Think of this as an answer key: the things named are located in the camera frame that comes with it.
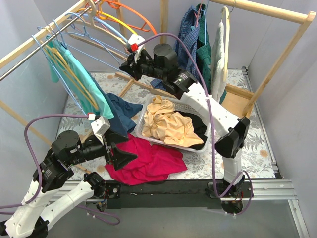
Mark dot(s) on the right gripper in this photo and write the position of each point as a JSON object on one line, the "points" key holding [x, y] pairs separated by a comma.
{"points": [[135, 66]]}

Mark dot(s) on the beige t shirt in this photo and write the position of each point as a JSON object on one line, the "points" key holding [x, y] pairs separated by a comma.
{"points": [[162, 122]]}

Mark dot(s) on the left wooden clothes rack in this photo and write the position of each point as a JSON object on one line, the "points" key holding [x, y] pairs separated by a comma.
{"points": [[56, 27]]}

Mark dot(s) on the floral table cloth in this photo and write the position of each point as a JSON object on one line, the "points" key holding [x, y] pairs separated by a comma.
{"points": [[256, 157]]}

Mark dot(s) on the white garment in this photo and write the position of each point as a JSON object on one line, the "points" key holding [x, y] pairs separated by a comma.
{"points": [[217, 87]]}

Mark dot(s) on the magenta garment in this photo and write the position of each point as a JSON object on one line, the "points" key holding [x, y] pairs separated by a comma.
{"points": [[154, 162]]}

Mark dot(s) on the right wooden clothes rack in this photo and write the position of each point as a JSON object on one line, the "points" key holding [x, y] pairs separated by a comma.
{"points": [[278, 41]]}

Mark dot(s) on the yellow orange hanger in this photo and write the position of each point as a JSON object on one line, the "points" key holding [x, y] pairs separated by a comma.
{"points": [[101, 16]]}

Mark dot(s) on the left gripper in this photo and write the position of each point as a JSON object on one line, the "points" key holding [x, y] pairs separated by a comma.
{"points": [[109, 153]]}

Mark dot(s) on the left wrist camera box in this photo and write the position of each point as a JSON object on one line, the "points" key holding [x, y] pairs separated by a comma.
{"points": [[99, 125]]}

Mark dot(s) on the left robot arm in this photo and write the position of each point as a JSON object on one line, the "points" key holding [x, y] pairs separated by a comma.
{"points": [[37, 215]]}

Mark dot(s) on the blue plaid shirt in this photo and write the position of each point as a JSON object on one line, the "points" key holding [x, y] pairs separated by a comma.
{"points": [[192, 27]]}

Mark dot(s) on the aluminium frame rail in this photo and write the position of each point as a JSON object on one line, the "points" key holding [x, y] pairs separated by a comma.
{"points": [[273, 212]]}

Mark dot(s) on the black base bar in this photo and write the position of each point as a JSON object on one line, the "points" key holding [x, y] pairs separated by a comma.
{"points": [[177, 193]]}

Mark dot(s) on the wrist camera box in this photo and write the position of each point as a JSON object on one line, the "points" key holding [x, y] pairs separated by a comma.
{"points": [[99, 125], [135, 45]]}

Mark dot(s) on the wooden clothes rack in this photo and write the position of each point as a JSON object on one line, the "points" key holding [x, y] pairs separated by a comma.
{"points": [[56, 27], [278, 41]]}

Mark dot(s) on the white plastic basket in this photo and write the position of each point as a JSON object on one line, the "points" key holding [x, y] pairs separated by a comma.
{"points": [[179, 106]]}

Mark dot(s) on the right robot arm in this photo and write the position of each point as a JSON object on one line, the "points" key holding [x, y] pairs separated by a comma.
{"points": [[186, 88]]}

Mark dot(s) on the dark blue garment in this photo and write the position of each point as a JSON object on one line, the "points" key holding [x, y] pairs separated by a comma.
{"points": [[118, 111]]}

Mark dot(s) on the black t shirt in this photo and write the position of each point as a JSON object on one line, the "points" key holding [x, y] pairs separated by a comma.
{"points": [[199, 129]]}

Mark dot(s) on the teal t shirt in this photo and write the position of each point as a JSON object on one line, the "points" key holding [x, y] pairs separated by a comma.
{"points": [[82, 75]]}

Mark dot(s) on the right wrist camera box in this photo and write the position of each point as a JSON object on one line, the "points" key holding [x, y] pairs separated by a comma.
{"points": [[135, 45]]}

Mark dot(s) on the dark green garment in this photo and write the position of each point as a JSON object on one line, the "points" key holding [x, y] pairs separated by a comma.
{"points": [[204, 58]]}

